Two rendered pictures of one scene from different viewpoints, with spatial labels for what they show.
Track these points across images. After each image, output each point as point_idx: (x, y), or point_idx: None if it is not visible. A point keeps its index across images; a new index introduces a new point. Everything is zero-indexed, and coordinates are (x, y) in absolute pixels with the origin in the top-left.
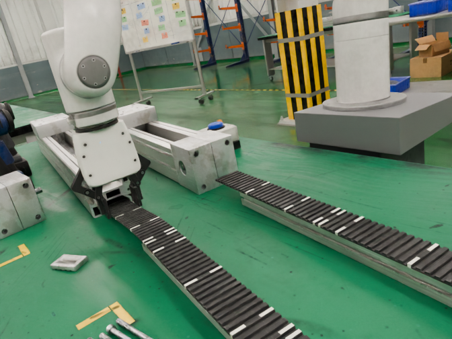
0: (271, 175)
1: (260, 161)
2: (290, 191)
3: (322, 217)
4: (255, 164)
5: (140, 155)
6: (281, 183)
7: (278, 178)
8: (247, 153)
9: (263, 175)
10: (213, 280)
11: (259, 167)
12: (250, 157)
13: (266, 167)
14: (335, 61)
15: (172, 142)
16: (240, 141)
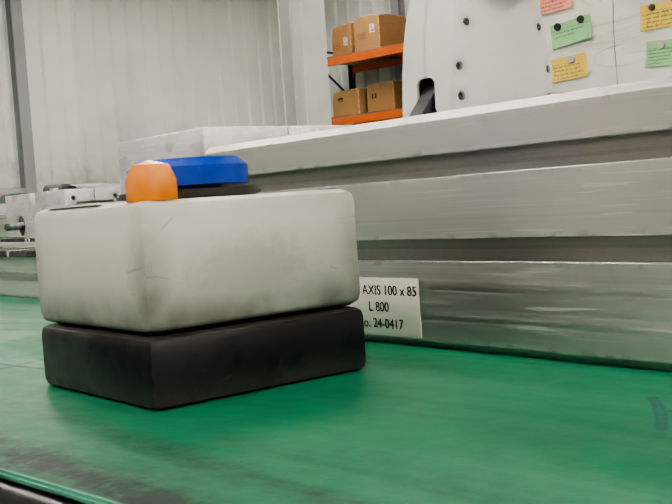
0: (14, 323)
1: (3, 344)
2: (33, 250)
3: (21, 247)
4: (39, 338)
5: (411, 115)
6: (9, 315)
7: (3, 320)
8: (29, 364)
9: (41, 322)
10: None
11: (31, 332)
12: (36, 351)
13: (6, 333)
14: None
15: (351, 125)
16: (9, 419)
